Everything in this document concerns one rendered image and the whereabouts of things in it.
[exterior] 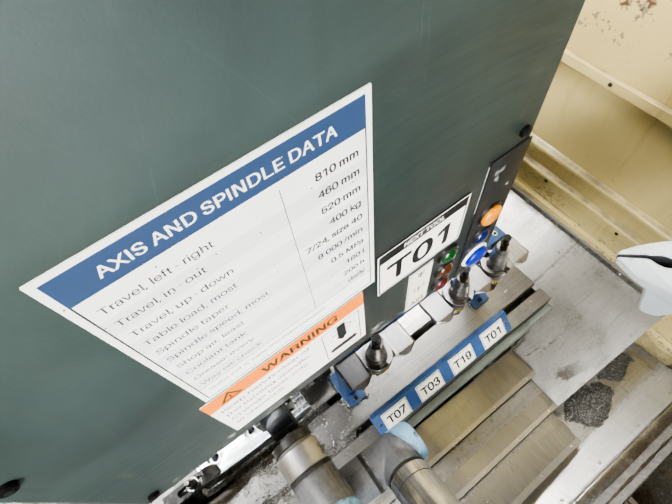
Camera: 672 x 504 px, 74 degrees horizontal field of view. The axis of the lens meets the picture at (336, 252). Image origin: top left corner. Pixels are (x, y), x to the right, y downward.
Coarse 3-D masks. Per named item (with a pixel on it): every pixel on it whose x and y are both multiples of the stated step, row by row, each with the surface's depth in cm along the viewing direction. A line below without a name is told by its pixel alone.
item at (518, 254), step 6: (516, 240) 100; (492, 246) 99; (510, 246) 99; (516, 246) 99; (522, 246) 99; (510, 252) 98; (516, 252) 98; (522, 252) 98; (528, 252) 98; (510, 258) 97; (516, 258) 97; (522, 258) 97; (516, 264) 97
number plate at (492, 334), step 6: (492, 324) 117; (498, 324) 118; (486, 330) 116; (492, 330) 117; (498, 330) 118; (504, 330) 119; (480, 336) 116; (486, 336) 117; (492, 336) 118; (498, 336) 119; (486, 342) 117; (492, 342) 118; (486, 348) 118
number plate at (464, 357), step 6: (468, 348) 115; (456, 354) 114; (462, 354) 115; (468, 354) 116; (474, 354) 116; (450, 360) 113; (456, 360) 114; (462, 360) 115; (468, 360) 116; (450, 366) 114; (456, 366) 115; (462, 366) 116; (456, 372) 115
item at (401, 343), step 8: (384, 328) 92; (392, 328) 92; (400, 328) 92; (384, 336) 91; (392, 336) 91; (400, 336) 91; (408, 336) 91; (392, 344) 90; (400, 344) 90; (408, 344) 90; (392, 352) 89; (400, 352) 89; (408, 352) 89
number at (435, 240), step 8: (456, 216) 38; (448, 224) 38; (456, 224) 39; (432, 232) 37; (440, 232) 38; (448, 232) 40; (424, 240) 37; (432, 240) 38; (440, 240) 40; (448, 240) 41; (416, 248) 37; (424, 248) 39; (432, 248) 40; (416, 256) 39; (424, 256) 40; (416, 264) 40
